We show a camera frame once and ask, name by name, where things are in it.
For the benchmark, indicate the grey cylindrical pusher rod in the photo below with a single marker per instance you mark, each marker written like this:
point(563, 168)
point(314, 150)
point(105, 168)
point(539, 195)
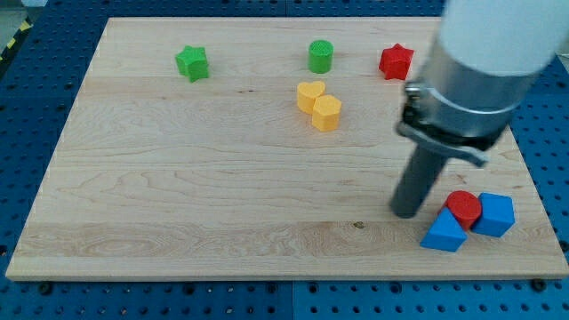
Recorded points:
point(419, 176)

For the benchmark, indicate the silver tool flange clamp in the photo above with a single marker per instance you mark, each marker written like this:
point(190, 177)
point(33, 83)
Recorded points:
point(453, 110)

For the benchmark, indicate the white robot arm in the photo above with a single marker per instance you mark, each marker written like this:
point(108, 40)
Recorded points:
point(484, 58)

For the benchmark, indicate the red cylinder block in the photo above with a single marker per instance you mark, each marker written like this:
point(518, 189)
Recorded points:
point(465, 208)

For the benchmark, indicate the blue triangle block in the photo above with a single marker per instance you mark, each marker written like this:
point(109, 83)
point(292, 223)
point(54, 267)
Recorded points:
point(445, 234)

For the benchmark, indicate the blue cube block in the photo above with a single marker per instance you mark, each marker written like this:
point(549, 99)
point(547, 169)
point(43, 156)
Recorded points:
point(497, 215)

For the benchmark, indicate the red star block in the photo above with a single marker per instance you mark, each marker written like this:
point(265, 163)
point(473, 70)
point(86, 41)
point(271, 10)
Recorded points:
point(395, 62)

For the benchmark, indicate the yellow hexagon block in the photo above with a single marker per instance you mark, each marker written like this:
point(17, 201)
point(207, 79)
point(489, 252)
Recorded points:
point(326, 113)

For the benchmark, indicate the yellow heart block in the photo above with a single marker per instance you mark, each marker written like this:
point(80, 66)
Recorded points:
point(307, 93)

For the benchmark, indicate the green cylinder block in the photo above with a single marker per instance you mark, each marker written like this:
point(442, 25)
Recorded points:
point(320, 56)

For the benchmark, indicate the light wooden board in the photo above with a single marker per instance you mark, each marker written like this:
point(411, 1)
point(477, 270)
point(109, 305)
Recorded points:
point(155, 178)

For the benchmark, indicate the green star block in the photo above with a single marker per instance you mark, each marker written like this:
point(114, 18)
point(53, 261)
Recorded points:
point(192, 63)

